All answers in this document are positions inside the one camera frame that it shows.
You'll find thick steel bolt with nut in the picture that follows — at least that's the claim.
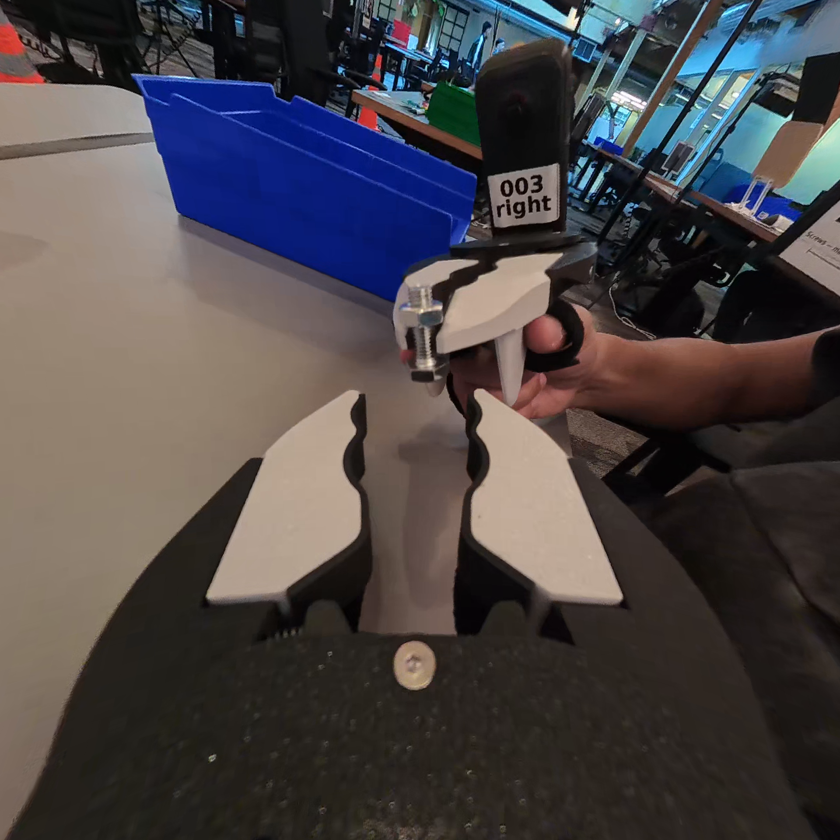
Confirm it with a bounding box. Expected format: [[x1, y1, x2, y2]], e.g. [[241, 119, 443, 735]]
[[402, 276, 452, 385]]

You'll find wooden table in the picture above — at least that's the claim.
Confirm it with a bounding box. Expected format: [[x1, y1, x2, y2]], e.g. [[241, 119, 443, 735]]
[[351, 88, 487, 161]]

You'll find person's right hand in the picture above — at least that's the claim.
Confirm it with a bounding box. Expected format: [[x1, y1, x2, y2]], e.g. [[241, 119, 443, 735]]
[[449, 314, 609, 421]]

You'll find green plastic bin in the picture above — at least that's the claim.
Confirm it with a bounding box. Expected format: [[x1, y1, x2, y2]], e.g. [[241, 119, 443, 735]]
[[425, 80, 483, 147]]

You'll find orange traffic cone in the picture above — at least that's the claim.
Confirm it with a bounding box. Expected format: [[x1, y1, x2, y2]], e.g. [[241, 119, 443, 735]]
[[0, 0, 46, 85], [356, 54, 387, 131]]

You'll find person's dark shirt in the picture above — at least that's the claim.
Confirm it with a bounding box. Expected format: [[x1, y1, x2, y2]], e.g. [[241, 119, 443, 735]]
[[646, 328, 840, 840]]

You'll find blue plastic bin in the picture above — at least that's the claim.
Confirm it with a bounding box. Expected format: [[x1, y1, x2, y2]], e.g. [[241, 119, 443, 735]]
[[131, 73, 479, 304]]

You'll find framed marker sign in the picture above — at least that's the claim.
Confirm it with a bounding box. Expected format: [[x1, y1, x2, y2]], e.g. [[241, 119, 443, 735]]
[[777, 190, 840, 296]]

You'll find document stand with black board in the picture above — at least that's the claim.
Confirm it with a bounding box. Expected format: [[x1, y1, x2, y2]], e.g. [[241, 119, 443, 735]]
[[735, 52, 840, 221]]

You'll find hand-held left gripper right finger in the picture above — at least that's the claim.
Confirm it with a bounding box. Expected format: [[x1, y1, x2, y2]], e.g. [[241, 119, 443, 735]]
[[456, 388, 624, 636]]

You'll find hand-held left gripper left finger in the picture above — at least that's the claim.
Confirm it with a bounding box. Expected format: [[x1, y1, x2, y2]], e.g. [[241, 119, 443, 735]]
[[205, 390, 371, 634]]

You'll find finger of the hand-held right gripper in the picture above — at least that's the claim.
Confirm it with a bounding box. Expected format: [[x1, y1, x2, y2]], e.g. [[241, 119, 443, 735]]
[[433, 252, 553, 408], [392, 258, 481, 399]]

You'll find person's right forearm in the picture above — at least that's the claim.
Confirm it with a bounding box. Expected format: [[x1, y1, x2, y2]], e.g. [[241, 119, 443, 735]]
[[591, 327, 824, 434]]

